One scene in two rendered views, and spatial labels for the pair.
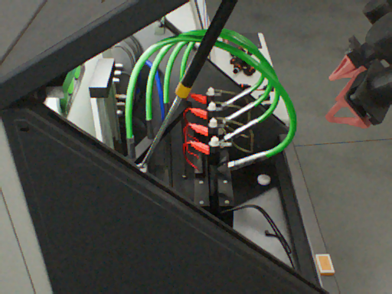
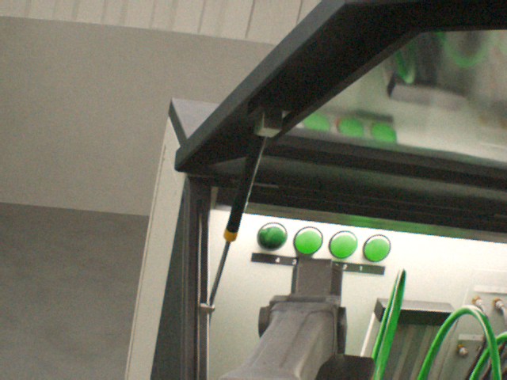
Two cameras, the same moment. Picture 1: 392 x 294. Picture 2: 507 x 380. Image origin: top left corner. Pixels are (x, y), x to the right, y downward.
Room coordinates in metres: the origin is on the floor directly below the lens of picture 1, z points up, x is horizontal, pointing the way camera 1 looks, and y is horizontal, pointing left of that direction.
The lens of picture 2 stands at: (0.30, -1.28, 1.97)
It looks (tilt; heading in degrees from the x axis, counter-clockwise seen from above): 18 degrees down; 77
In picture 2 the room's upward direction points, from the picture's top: 12 degrees clockwise
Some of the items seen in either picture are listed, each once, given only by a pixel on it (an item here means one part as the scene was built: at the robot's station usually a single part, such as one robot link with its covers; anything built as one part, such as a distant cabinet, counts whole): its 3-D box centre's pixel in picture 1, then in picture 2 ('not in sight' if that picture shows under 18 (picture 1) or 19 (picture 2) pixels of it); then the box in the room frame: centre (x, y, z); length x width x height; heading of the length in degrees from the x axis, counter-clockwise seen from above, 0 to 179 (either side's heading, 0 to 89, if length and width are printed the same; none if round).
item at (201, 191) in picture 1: (211, 184); not in sight; (1.03, -0.03, 0.91); 0.34 x 0.10 x 0.15; 1
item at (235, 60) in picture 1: (243, 58); not in sight; (1.65, -0.16, 1.01); 0.23 x 0.11 x 0.06; 1
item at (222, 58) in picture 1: (244, 72); not in sight; (1.62, -0.16, 0.97); 0.70 x 0.22 x 0.03; 1
